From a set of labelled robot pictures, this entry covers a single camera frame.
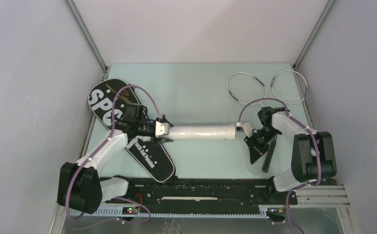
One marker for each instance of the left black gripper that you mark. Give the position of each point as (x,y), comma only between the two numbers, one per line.
(162,140)

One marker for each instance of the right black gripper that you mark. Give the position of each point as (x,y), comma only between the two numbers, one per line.
(256,153)

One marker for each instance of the white shuttlecock tube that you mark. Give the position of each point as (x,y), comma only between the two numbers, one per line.
(204,132)

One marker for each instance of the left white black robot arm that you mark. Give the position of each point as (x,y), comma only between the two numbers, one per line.
(80,187)

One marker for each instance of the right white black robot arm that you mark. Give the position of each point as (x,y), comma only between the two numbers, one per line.
(313,155)

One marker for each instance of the left white badminton racket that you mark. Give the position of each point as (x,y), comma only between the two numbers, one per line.
(248,90)

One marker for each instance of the white badminton racket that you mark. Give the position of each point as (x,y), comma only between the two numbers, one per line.
(248,90)
(289,86)

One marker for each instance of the right white badminton racket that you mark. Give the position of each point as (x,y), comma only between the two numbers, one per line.
(289,86)

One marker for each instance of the black racket cover bag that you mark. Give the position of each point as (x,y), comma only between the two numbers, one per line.
(113,101)

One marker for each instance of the right electronics board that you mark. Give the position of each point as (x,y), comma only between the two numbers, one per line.
(276,216)

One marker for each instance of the electronics board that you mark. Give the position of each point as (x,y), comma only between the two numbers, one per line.
(276,216)
(130,210)

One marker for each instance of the left electronics board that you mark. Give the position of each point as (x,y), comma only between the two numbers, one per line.
(130,210)

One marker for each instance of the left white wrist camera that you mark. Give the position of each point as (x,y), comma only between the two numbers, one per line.
(161,129)

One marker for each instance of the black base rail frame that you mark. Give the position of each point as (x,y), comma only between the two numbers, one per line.
(214,198)

